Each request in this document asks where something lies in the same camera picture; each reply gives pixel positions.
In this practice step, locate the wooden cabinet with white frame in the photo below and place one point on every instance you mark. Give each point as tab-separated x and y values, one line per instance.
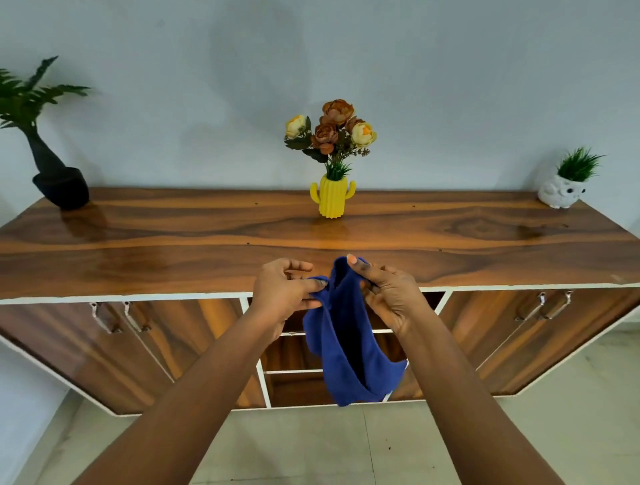
150	240

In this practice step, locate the person's left hand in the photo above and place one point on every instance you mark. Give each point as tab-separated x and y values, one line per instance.
277	300

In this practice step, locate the white owl pot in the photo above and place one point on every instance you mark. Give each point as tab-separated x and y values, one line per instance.
560	192

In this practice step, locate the small green grass plant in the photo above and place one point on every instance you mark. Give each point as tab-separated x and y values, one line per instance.
577	165

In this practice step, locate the person's left forearm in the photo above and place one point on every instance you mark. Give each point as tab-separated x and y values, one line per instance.
175	414

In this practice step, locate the person's right hand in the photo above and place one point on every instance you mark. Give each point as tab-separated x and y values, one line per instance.
395	300

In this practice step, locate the yellow cactus vase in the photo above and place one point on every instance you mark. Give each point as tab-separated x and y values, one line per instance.
332	197

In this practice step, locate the orange and cream flower bouquet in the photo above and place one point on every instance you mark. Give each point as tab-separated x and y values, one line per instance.
330	132

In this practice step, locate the person's right forearm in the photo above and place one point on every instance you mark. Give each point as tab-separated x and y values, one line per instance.
475	414

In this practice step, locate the blue cleaning cloth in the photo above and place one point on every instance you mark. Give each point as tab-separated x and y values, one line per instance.
345	340

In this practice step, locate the green fern plant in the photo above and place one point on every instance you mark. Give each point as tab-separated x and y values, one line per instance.
25	97

